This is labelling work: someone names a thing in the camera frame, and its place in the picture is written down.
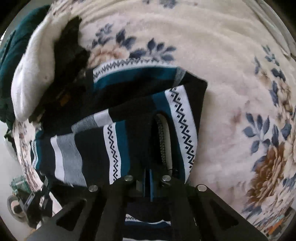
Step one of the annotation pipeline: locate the striped navy teal knit sweater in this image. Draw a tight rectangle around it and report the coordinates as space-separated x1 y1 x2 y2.
30 58 208 241

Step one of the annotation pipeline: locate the cream floral fleece blanket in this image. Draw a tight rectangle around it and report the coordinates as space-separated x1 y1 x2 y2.
13 1 295 240

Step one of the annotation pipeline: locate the black fuzzy garment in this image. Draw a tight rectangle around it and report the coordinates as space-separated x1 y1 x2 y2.
29 16 89 122

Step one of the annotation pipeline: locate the dark teal garment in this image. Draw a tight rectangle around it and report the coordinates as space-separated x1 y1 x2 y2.
1 5 50 130

